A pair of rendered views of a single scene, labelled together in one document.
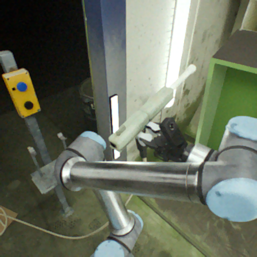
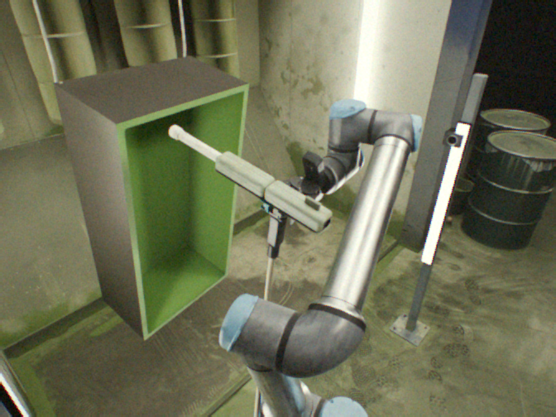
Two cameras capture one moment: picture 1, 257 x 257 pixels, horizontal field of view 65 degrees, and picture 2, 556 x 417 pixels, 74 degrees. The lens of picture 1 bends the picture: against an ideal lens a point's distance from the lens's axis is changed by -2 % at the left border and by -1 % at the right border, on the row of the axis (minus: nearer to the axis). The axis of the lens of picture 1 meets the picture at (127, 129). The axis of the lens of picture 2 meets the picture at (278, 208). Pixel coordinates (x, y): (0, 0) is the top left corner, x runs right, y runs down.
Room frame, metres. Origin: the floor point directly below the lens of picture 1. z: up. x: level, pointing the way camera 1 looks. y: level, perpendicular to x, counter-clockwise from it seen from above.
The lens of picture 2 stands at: (0.57, 0.67, 2.00)
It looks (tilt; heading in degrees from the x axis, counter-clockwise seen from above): 32 degrees down; 268
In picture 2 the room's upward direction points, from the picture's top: straight up
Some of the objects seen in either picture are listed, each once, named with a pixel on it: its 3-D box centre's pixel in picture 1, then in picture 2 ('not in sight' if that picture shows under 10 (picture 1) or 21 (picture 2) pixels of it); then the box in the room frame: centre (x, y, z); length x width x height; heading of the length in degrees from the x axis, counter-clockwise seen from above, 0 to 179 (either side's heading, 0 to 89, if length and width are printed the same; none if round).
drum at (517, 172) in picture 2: not in sight; (509, 192); (-1.52, -2.00, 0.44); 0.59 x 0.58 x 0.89; 59
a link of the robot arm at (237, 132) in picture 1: (242, 146); (349, 125); (0.34, -0.27, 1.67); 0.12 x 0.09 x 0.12; 152
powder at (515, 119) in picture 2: not in sight; (514, 120); (-1.78, -2.60, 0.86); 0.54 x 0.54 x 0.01
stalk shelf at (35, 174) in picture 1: (56, 172); not in sight; (0.95, 0.54, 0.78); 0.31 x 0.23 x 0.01; 134
